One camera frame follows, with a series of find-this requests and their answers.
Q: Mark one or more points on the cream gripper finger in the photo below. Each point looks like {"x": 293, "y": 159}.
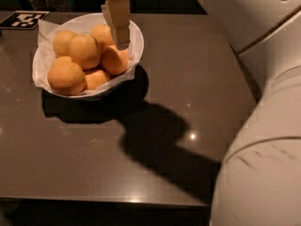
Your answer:
{"x": 117, "y": 16}

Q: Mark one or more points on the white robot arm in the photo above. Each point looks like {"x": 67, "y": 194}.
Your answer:
{"x": 259, "y": 180}

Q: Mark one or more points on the white bowl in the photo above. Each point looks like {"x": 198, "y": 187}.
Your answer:
{"x": 136, "y": 38}

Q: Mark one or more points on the small front orange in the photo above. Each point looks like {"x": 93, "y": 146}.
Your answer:
{"x": 95, "y": 78}

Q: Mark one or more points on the white paper liner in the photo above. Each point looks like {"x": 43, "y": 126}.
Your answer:
{"x": 44, "y": 60}

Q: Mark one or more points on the black white marker tag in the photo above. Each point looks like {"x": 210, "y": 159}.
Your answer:
{"x": 23, "y": 19}

